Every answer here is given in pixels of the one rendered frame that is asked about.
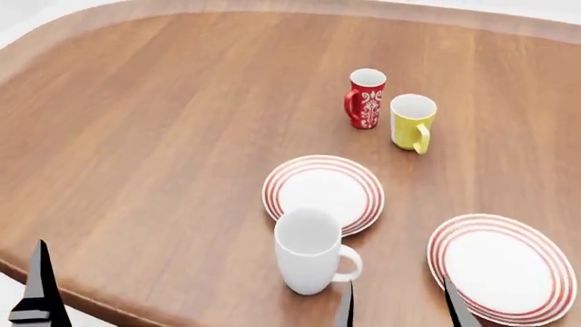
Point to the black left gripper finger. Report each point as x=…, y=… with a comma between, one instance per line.
x=45, y=276

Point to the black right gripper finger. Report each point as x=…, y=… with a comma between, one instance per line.
x=347, y=308
x=458, y=310

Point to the plain white mug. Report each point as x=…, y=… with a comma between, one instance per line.
x=308, y=269

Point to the white plate with red rings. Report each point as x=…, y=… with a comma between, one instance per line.
x=499, y=269
x=324, y=190

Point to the yellow and white mug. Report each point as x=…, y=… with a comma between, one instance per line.
x=404, y=131

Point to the red mug with white pattern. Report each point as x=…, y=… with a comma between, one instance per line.
x=368, y=109

